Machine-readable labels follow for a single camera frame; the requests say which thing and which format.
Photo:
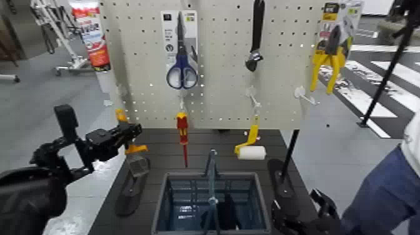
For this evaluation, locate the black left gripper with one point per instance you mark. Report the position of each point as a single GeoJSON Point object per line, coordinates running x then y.
{"type": "Point", "coordinates": [103, 144]}

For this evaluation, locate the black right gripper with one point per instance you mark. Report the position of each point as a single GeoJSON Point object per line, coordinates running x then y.
{"type": "Point", "coordinates": [321, 228]}

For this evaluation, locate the yellow paint brush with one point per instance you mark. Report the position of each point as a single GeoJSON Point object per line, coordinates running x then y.
{"type": "Point", "coordinates": [138, 164]}

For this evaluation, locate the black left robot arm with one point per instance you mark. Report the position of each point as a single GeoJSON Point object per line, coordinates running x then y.
{"type": "Point", "coordinates": [26, 197]}

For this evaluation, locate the clear plastic pegboard hook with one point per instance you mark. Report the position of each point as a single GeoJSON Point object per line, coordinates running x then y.
{"type": "Point", "coordinates": [252, 95]}
{"type": "Point", "coordinates": [300, 92]}
{"type": "Point", "coordinates": [120, 90]}
{"type": "Point", "coordinates": [182, 103]}

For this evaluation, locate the red yellow screwdriver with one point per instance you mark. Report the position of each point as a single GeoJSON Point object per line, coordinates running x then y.
{"type": "Point", "coordinates": [182, 126]}

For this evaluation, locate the black pegboard stand rod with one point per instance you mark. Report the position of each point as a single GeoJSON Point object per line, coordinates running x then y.
{"type": "Point", "coordinates": [291, 147]}

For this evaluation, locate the person in blue jeans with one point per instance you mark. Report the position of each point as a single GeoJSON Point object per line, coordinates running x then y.
{"type": "Point", "coordinates": [390, 193]}

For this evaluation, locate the beige pegboard panel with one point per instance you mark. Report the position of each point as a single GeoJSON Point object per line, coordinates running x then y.
{"type": "Point", "coordinates": [223, 98]}

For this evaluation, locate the red white banner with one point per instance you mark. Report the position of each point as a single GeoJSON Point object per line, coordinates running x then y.
{"type": "Point", "coordinates": [95, 39]}

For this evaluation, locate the white scissors package card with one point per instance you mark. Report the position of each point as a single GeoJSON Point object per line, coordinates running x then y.
{"type": "Point", "coordinates": [169, 36]}

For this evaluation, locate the brown wooden cabinet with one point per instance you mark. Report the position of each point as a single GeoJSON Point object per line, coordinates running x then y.
{"type": "Point", "coordinates": [10, 29]}

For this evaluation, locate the black tripod pole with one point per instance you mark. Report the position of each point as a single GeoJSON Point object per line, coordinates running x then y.
{"type": "Point", "coordinates": [387, 75]}

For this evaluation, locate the black adjustable wrench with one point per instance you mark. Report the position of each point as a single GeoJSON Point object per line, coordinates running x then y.
{"type": "Point", "coordinates": [257, 29]}

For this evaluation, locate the pliers package card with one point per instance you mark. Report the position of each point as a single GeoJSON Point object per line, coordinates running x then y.
{"type": "Point", "coordinates": [331, 10]}

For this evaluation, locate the white wheeled metal frame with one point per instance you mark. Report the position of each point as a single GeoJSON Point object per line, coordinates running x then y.
{"type": "Point", "coordinates": [62, 32]}

